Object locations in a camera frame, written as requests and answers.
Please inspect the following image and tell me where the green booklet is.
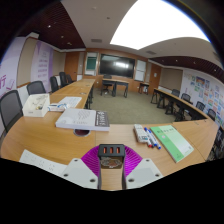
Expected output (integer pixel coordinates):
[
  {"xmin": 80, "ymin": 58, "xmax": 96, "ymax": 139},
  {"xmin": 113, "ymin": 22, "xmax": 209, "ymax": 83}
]
[{"xmin": 149, "ymin": 124, "xmax": 195, "ymax": 164}]

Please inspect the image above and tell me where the red marker pen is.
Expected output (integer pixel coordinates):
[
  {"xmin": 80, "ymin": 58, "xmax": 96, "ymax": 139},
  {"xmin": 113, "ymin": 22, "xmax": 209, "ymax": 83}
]
[{"xmin": 145, "ymin": 133, "xmax": 155, "ymax": 149}]

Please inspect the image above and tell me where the dark presenter desk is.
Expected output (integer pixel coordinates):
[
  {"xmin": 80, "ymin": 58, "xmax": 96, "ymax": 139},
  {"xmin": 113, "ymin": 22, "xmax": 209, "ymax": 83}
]
[{"xmin": 100, "ymin": 78, "xmax": 130, "ymax": 99}]

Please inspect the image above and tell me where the white paper sheet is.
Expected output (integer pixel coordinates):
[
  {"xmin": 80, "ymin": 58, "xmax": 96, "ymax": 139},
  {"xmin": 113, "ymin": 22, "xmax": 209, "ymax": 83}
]
[{"xmin": 57, "ymin": 96, "xmax": 83, "ymax": 109}]

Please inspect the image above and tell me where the dark grey charger block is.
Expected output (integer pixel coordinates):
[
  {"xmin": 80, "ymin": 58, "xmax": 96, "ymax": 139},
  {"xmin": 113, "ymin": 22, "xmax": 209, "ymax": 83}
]
[{"xmin": 97, "ymin": 143, "xmax": 127, "ymax": 170}]

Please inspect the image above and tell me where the small dark side table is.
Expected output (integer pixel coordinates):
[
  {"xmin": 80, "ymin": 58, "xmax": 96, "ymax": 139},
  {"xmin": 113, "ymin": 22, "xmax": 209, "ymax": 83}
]
[{"xmin": 138, "ymin": 82, "xmax": 151, "ymax": 95}]

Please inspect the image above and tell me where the brown wooden door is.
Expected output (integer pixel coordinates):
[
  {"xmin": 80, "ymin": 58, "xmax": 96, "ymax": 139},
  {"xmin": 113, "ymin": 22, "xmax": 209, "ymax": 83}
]
[
  {"xmin": 148, "ymin": 63, "xmax": 162, "ymax": 95},
  {"xmin": 64, "ymin": 51, "xmax": 80, "ymax": 82}
]

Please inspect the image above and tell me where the group of black office chairs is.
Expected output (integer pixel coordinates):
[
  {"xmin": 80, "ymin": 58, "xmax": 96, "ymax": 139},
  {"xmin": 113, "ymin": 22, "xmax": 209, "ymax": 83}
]
[{"xmin": 49, "ymin": 71, "xmax": 75, "ymax": 94}]

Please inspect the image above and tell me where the black desk chair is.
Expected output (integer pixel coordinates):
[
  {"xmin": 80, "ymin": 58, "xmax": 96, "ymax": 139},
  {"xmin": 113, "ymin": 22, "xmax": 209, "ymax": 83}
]
[{"xmin": 101, "ymin": 74, "xmax": 116, "ymax": 96}]

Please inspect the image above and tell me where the long wooden conference table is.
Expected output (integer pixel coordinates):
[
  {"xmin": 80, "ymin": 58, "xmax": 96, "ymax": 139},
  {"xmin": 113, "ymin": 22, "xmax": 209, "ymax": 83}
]
[{"xmin": 150, "ymin": 87, "xmax": 208, "ymax": 122}]

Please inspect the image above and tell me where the round silver table grommet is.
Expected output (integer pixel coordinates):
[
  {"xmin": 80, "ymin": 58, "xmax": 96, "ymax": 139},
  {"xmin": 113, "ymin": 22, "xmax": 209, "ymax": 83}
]
[{"xmin": 73, "ymin": 128, "xmax": 91, "ymax": 138}]

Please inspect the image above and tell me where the group of colourful wall posters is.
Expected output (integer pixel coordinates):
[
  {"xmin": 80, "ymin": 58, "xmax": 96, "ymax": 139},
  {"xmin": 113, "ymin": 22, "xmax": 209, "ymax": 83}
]
[{"xmin": 189, "ymin": 74, "xmax": 224, "ymax": 118}]

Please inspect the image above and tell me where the blue marker pen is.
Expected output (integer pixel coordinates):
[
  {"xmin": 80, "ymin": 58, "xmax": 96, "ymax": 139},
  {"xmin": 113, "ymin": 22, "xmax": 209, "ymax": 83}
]
[{"xmin": 143, "ymin": 127, "xmax": 162, "ymax": 150}]

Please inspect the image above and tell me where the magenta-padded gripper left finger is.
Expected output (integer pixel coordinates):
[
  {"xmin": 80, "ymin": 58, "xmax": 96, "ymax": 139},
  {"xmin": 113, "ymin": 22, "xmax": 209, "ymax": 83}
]
[{"xmin": 60, "ymin": 146, "xmax": 103, "ymax": 191}]

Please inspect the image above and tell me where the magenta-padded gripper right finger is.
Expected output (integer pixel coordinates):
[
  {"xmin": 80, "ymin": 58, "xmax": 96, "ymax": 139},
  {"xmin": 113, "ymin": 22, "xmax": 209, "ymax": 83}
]
[{"xmin": 121, "ymin": 146, "xmax": 165, "ymax": 191}]

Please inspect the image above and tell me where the open white cardboard box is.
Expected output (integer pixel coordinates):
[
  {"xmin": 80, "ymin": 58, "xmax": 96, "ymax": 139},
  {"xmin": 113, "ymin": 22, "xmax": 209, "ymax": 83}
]
[{"xmin": 21, "ymin": 93, "xmax": 51, "ymax": 118}]

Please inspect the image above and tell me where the large black wall screen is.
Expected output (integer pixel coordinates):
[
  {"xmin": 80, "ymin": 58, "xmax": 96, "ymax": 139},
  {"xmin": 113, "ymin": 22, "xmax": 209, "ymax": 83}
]
[{"xmin": 98, "ymin": 53, "xmax": 136, "ymax": 79}]

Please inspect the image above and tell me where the green wall board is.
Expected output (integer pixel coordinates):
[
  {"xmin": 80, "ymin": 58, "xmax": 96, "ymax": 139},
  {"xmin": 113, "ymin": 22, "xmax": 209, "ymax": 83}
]
[{"xmin": 84, "ymin": 52, "xmax": 98, "ymax": 76}]

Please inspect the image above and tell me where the black mesh office chair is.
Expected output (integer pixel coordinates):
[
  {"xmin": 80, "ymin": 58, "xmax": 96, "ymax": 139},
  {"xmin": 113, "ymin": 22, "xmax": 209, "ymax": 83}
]
[
  {"xmin": 26, "ymin": 80, "xmax": 47, "ymax": 96},
  {"xmin": 0, "ymin": 89, "xmax": 24, "ymax": 135}
]

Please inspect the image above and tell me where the white book with dark spine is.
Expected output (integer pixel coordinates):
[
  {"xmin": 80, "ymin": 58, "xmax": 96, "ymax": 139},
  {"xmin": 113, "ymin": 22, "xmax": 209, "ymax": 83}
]
[{"xmin": 54, "ymin": 107, "xmax": 111, "ymax": 132}]

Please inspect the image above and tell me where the white wall board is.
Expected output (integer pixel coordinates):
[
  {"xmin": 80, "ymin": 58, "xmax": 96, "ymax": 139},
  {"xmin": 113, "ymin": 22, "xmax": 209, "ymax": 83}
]
[{"xmin": 134, "ymin": 59, "xmax": 147, "ymax": 82}]

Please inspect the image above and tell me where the large ceiling light panel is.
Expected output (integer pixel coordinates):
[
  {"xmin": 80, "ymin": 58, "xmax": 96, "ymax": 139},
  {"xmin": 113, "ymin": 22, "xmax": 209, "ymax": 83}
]
[{"xmin": 109, "ymin": 0, "xmax": 210, "ymax": 51}]

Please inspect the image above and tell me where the row of black chairs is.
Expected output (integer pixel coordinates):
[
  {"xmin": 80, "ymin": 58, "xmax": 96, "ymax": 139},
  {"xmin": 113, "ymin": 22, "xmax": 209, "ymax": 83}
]
[{"xmin": 170, "ymin": 88, "xmax": 224, "ymax": 128}]

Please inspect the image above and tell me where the small blue and white box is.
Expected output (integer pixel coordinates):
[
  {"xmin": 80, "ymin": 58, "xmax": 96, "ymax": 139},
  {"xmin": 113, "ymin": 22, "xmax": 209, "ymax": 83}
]
[{"xmin": 47, "ymin": 102, "xmax": 68, "ymax": 113}]

